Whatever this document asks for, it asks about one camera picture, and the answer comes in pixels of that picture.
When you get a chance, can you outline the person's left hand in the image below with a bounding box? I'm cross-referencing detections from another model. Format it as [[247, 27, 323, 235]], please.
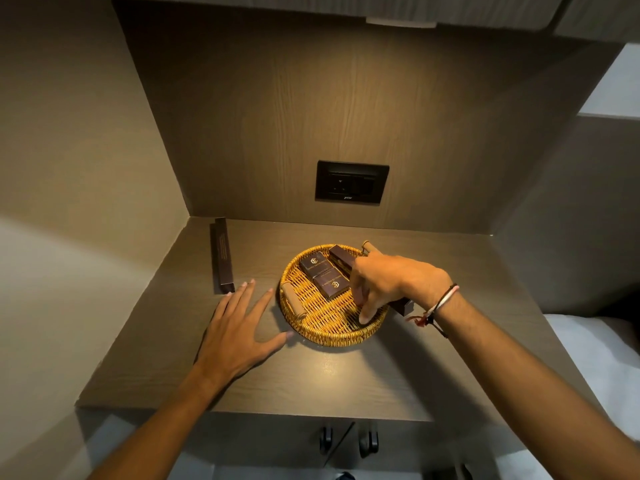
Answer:
[[192, 279, 295, 384]]

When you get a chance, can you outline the person's right hand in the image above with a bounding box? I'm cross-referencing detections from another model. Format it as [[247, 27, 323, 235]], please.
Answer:
[[348, 252, 454, 325]]

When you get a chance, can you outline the long dark brown box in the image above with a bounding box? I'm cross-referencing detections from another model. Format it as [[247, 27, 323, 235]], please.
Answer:
[[209, 217, 236, 295], [328, 245, 414, 317]]

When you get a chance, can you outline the person's left forearm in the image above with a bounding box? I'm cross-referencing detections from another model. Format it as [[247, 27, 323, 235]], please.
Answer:
[[87, 366, 236, 480]]

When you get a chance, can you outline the person's right forearm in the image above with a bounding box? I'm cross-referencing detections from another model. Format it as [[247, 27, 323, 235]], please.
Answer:
[[429, 295, 640, 480]]

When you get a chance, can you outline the small dark brown box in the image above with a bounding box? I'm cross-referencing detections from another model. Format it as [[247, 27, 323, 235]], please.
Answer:
[[312, 273, 352, 301], [299, 253, 334, 278]]

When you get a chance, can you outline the round wicker basket tray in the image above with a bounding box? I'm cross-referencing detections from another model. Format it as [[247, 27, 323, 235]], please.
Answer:
[[278, 241, 391, 346]]

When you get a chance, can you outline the black hook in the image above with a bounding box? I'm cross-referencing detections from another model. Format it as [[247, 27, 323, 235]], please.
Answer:
[[357, 431, 380, 459]]

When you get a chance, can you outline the white bedding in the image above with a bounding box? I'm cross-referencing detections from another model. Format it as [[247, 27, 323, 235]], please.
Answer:
[[495, 313, 640, 480]]

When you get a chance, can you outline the under-cabinet light strip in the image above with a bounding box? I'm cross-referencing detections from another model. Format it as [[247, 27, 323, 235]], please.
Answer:
[[365, 17, 439, 30]]

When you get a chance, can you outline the grey overhead cabinet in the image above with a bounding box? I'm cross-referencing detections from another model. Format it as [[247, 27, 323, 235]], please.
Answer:
[[107, 0, 640, 44]]

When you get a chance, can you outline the red white thread bracelet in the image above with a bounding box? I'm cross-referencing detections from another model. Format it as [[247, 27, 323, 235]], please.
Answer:
[[405, 283, 460, 339]]

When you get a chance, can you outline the black wall power socket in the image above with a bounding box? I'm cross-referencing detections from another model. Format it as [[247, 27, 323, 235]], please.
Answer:
[[314, 160, 390, 206]]

